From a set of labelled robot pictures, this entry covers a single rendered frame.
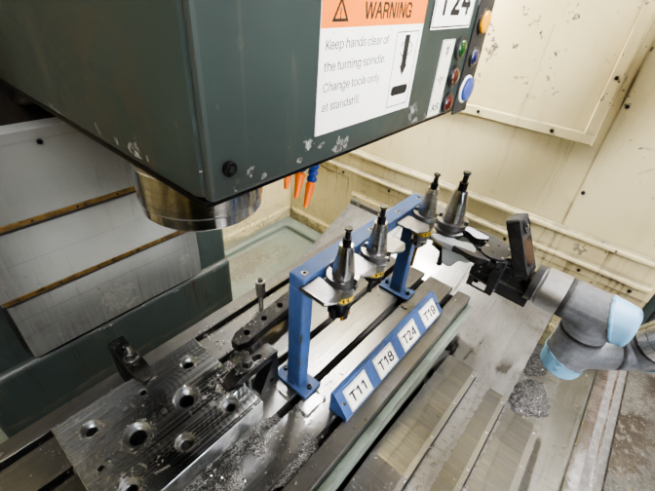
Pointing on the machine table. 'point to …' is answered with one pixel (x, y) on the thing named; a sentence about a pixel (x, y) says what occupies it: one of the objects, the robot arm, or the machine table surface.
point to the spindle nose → (154, 198)
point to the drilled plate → (210, 450)
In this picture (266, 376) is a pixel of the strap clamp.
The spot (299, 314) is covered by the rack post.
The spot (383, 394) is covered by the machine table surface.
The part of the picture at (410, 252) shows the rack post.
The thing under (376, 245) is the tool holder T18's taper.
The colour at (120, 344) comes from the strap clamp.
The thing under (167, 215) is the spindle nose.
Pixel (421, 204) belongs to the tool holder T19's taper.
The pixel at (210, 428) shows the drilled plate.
